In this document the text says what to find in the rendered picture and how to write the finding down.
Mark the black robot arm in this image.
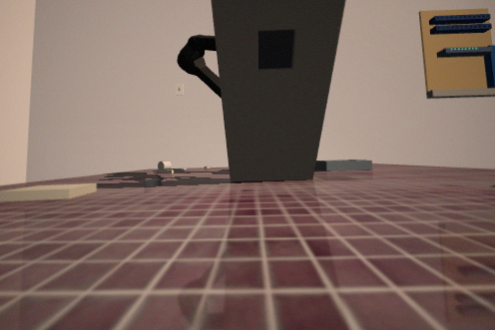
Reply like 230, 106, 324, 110
177, 34, 222, 98

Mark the white cylinder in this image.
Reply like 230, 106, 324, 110
158, 162, 172, 169

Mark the dark grey panel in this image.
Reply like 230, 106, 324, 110
211, 0, 346, 181

